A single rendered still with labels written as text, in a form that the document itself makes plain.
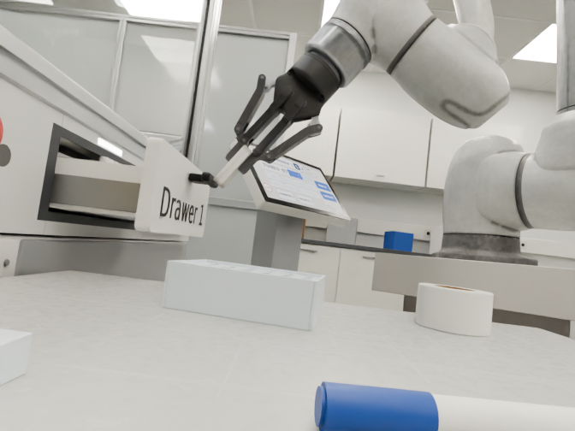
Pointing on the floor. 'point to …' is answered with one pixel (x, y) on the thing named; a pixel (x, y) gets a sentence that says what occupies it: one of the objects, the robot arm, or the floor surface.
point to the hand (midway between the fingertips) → (233, 167)
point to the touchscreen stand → (276, 241)
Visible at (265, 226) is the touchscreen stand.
